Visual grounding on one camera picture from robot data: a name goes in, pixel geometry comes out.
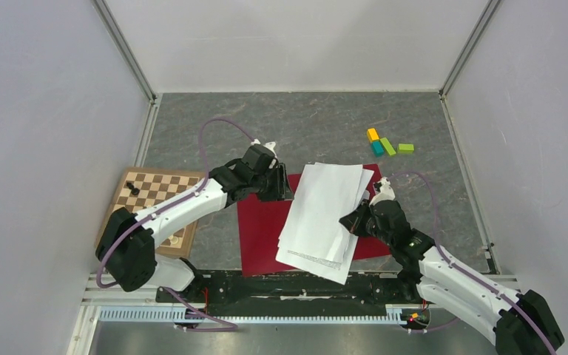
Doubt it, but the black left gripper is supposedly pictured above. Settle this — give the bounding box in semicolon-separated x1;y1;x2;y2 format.
250;163;294;203

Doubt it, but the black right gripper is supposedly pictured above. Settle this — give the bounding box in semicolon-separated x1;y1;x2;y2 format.
339;198;393;247

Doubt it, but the red clip file folder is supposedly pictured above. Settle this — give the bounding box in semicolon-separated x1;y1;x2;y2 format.
237;164;391;277

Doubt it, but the white paper sheet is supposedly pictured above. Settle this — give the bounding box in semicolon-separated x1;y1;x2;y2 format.
277;162;365;263

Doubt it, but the printed text paper sheet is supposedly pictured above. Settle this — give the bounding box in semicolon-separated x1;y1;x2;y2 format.
274;163;375;286

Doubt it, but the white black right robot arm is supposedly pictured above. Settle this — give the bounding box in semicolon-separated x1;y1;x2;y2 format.
276;163;565;354

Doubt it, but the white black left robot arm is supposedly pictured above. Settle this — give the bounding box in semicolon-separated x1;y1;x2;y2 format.
95;140;294;302

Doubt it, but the teal block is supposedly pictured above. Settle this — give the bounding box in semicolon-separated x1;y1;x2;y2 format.
371;141;385;157

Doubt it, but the long green block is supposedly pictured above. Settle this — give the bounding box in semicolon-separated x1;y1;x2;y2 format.
379;138;397;156

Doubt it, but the short green block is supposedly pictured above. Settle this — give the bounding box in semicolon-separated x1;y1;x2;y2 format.
398;143;415;154

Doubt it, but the orange block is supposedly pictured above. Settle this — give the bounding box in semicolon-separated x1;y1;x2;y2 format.
366;127;380;143

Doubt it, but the wooden chessboard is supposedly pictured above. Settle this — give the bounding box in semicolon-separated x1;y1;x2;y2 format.
95;167;204;258

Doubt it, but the black chess piece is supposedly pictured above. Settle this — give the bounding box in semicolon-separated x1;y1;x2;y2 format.
125;181;140;196

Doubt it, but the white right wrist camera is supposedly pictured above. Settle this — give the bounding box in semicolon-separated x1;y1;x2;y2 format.
369;177;396;206

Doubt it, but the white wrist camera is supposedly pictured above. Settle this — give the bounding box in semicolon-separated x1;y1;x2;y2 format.
369;177;396;206
251;139;277;157

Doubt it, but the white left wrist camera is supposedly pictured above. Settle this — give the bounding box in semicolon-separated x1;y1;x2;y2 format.
251;139;277;157

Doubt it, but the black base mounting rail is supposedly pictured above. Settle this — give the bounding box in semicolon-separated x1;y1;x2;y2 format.
179;270;430;317

